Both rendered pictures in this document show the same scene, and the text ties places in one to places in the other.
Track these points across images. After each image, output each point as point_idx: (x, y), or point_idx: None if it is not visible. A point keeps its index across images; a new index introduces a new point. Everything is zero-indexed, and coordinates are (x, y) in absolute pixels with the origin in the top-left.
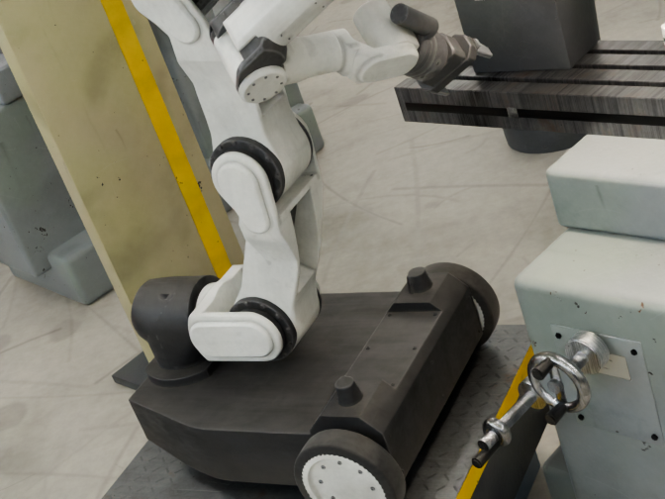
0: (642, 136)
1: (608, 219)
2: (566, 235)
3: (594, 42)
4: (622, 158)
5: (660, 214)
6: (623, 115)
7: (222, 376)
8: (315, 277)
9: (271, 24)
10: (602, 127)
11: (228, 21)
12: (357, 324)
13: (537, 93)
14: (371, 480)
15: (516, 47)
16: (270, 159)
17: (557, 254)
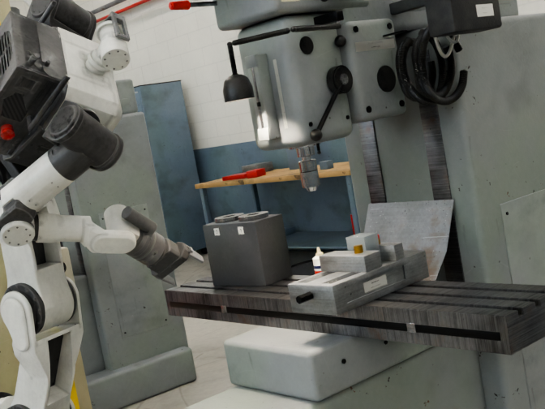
0: (290, 327)
1: (255, 378)
2: (231, 389)
3: (289, 274)
4: (271, 337)
5: (281, 374)
6: (281, 312)
7: None
8: (68, 400)
9: (23, 191)
10: (269, 320)
11: (2, 189)
12: None
13: (237, 295)
14: None
15: (236, 269)
16: (36, 299)
17: (217, 398)
